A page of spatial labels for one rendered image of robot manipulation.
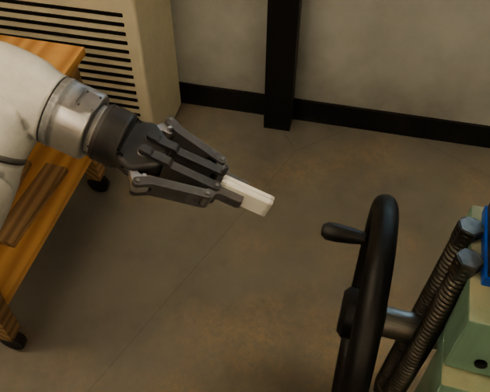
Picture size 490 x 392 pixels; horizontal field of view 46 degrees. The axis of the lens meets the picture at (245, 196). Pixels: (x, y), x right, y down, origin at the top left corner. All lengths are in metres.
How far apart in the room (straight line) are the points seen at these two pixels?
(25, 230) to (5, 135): 0.93
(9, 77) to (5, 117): 0.05
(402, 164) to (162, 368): 1.04
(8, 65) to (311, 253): 1.20
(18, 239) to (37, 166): 0.28
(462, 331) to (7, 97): 0.55
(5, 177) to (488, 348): 0.57
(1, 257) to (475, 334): 1.29
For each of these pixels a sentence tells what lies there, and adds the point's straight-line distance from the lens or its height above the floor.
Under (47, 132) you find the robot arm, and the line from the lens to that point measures 0.73.
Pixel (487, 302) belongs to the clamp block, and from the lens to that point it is 0.57.
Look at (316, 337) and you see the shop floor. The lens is 1.60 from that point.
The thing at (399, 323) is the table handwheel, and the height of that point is 0.83.
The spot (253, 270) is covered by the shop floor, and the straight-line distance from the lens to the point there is 1.70.
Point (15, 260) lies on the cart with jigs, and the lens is 1.61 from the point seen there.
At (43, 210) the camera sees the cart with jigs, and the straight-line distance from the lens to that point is 1.70.
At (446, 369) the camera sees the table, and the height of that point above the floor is 0.87.
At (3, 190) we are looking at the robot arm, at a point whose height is 0.89.
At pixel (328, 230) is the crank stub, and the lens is 0.76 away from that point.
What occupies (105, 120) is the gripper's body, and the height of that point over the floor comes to 0.95.
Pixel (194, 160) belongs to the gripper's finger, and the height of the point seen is 0.89.
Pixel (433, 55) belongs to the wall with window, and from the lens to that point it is 1.96.
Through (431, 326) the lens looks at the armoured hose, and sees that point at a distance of 0.65.
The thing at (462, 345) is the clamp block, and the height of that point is 0.92.
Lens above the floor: 1.41
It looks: 49 degrees down
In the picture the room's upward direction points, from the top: straight up
